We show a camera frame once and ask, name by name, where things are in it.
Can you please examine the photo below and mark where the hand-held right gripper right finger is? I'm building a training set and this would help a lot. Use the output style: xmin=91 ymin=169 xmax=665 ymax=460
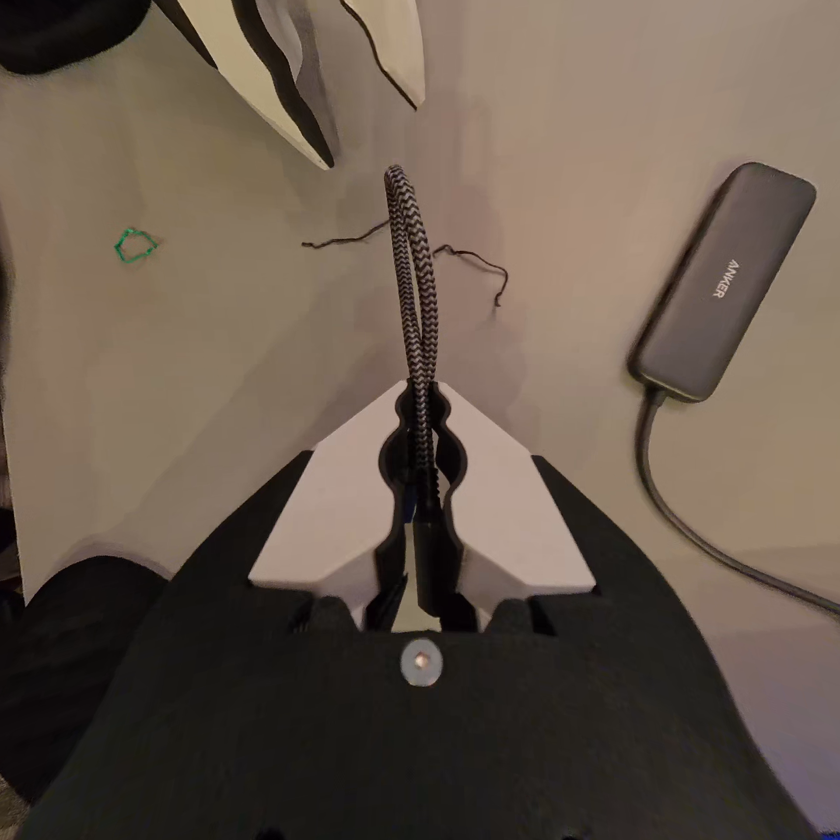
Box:
xmin=439 ymin=381 xmax=598 ymax=615

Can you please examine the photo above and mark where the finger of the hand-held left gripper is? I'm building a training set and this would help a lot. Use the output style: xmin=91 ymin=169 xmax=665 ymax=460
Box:
xmin=155 ymin=0 xmax=337 ymax=172
xmin=339 ymin=0 xmax=429 ymax=111

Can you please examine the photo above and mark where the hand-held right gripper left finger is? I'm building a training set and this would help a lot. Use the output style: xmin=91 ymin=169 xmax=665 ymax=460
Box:
xmin=247 ymin=381 xmax=403 ymax=618

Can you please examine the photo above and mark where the braided usb cable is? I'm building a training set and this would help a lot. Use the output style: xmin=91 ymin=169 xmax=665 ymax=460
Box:
xmin=384 ymin=163 xmax=454 ymax=631

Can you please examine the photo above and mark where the white object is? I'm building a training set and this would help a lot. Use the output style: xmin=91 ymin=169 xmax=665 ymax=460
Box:
xmin=626 ymin=162 xmax=819 ymax=404

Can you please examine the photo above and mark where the black mesh pad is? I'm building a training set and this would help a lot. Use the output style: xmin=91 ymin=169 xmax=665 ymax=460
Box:
xmin=0 ymin=0 xmax=152 ymax=76

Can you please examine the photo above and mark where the thin dark hub cable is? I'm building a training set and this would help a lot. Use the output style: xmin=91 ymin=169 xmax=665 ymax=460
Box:
xmin=636 ymin=392 xmax=840 ymax=618

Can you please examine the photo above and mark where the thin black wire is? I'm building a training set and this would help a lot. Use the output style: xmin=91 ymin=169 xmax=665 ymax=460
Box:
xmin=434 ymin=242 xmax=510 ymax=311
xmin=301 ymin=220 xmax=392 ymax=252

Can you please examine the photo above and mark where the green twist wire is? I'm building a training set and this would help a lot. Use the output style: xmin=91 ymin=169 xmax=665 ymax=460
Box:
xmin=112 ymin=227 xmax=165 ymax=269

